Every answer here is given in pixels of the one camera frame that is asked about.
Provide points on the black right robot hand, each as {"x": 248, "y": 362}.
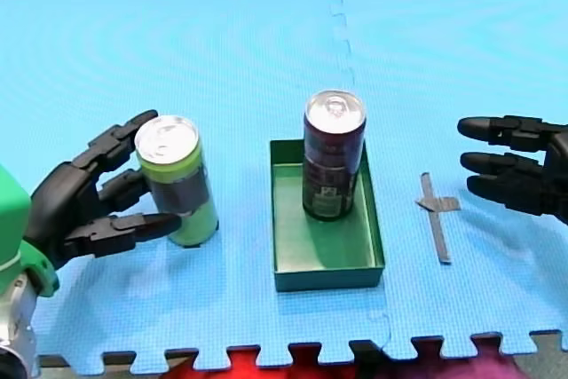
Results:
{"x": 532, "y": 188}

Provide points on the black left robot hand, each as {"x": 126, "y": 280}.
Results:
{"x": 57, "y": 210}

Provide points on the green drink can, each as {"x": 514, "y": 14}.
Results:
{"x": 186, "y": 183}

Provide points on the dark purple drink can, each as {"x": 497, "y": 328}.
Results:
{"x": 333, "y": 157}

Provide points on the shallow green tray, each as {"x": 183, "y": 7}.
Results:
{"x": 328, "y": 279}

